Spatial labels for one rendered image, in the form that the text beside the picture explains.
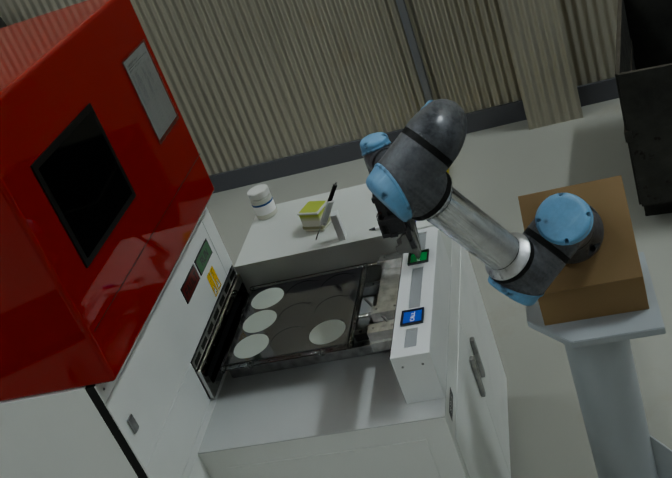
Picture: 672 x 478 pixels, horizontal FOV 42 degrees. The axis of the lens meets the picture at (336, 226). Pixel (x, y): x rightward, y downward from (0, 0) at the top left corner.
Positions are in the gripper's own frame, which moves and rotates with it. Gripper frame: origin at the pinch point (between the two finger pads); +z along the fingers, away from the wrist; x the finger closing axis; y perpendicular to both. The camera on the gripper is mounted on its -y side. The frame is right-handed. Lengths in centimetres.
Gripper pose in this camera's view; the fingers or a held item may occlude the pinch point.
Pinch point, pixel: (420, 253)
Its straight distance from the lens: 231.2
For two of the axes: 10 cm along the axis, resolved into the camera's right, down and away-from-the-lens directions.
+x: -1.4, 5.2, -8.4
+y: -9.4, 2.1, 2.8
